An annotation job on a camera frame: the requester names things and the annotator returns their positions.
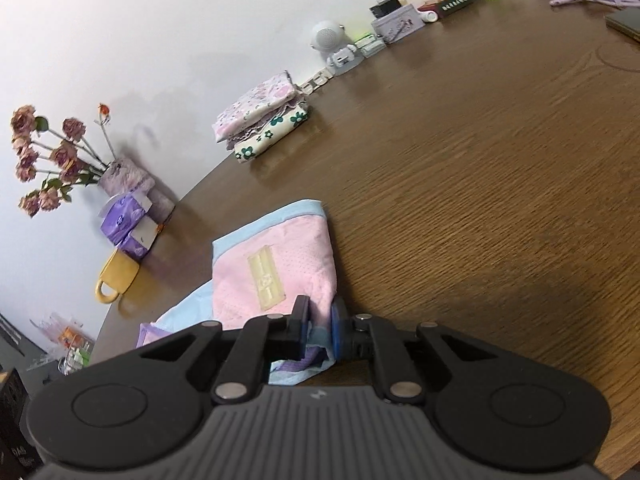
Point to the dark phone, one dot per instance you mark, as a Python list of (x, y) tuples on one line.
[(627, 25)]

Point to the white robot speaker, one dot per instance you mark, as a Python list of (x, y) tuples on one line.
[(327, 37)]

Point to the pink floral folded cloth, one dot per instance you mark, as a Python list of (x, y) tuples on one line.
[(255, 102)]

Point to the yellow mug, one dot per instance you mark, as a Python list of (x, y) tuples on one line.
[(120, 272)]

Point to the black charger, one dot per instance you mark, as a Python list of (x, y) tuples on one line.
[(385, 7)]

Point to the vase of dried roses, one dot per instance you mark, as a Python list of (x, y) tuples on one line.
[(125, 175)]

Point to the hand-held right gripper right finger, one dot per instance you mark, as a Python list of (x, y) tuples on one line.
[(336, 330)]

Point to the white tube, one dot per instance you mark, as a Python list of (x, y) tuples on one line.
[(430, 16)]

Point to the purple tissue pack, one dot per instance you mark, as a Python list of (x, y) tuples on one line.
[(137, 242), (120, 215)]

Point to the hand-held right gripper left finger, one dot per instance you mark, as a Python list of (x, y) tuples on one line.
[(299, 327)]

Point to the dried rose bouquet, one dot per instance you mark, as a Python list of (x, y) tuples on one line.
[(65, 152)]

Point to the clear rack with bottles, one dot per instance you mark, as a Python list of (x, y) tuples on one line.
[(70, 345)]

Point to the green white small box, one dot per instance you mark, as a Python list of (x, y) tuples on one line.
[(364, 38)]

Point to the green flower folded cloth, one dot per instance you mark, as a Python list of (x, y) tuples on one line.
[(270, 136)]

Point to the lilac ruffled folded cloth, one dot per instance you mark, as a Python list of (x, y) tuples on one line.
[(250, 132)]

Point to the pink blue mesh vest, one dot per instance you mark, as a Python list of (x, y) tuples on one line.
[(280, 245)]

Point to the clear white small box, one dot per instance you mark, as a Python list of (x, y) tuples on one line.
[(372, 49)]

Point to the black labelled box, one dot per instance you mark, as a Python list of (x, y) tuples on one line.
[(455, 5)]

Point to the grey tin box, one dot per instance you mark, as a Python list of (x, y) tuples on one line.
[(397, 25)]

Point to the white clip row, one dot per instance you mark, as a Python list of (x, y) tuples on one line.
[(315, 82)]

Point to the dark red box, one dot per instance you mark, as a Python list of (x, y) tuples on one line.
[(425, 7)]

